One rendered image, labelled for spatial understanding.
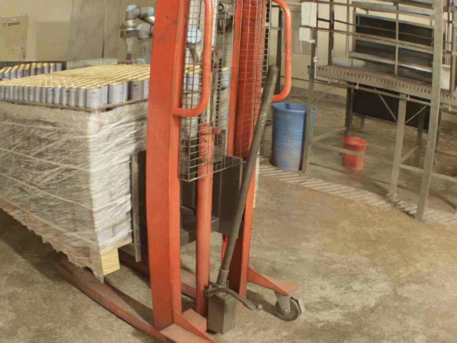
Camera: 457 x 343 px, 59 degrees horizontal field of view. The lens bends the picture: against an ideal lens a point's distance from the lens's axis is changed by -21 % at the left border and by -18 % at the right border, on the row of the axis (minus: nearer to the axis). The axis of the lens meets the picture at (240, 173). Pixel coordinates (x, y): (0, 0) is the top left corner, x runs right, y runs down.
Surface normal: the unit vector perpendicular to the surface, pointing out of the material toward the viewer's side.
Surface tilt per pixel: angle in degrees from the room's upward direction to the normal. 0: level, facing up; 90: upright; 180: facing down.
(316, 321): 0
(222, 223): 90
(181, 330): 0
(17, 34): 90
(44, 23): 90
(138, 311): 0
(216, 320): 90
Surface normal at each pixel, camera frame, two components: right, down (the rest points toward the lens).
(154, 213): -0.58, 0.22
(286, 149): -0.34, 0.30
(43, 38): 0.81, 0.22
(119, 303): 0.06, -0.95
